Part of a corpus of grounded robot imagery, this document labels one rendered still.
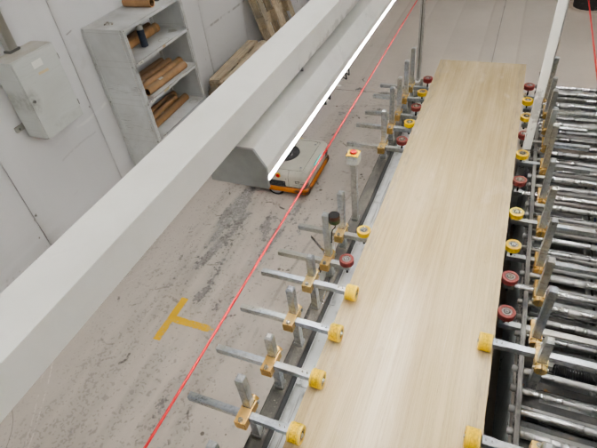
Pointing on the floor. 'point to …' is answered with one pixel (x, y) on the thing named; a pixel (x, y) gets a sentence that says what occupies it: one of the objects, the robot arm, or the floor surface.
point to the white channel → (165, 199)
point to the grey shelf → (172, 21)
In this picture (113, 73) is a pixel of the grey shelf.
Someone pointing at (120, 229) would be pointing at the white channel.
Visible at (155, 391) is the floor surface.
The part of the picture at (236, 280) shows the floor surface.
